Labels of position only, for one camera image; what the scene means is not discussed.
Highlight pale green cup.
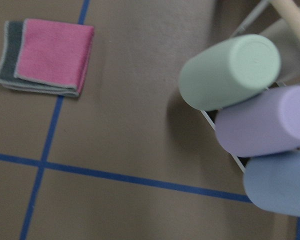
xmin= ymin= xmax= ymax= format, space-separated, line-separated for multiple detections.
xmin=178 ymin=34 xmax=281 ymax=111

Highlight pink folded cloth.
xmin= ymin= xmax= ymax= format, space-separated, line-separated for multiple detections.
xmin=14 ymin=18 xmax=95 ymax=93

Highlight lilac cup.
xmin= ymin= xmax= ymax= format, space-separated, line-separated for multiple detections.
xmin=215 ymin=85 xmax=300 ymax=158

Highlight pale blue cup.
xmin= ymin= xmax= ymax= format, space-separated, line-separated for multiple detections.
xmin=243 ymin=150 xmax=300 ymax=217

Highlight grey folded cloth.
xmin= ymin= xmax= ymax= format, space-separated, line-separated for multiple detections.
xmin=0 ymin=20 xmax=81 ymax=98

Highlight beige cup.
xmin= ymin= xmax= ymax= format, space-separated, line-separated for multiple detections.
xmin=260 ymin=0 xmax=300 ymax=82

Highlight white wire cup rack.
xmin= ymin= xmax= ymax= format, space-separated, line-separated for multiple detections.
xmin=201 ymin=0 xmax=272 ymax=173

